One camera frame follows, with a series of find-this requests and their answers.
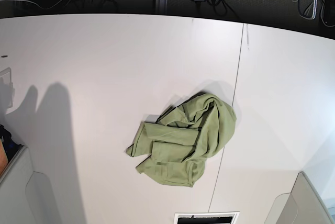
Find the green t-shirt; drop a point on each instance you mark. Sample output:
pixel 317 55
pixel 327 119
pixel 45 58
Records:
pixel 182 139

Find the white table vent grille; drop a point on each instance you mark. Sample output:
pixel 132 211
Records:
pixel 206 218

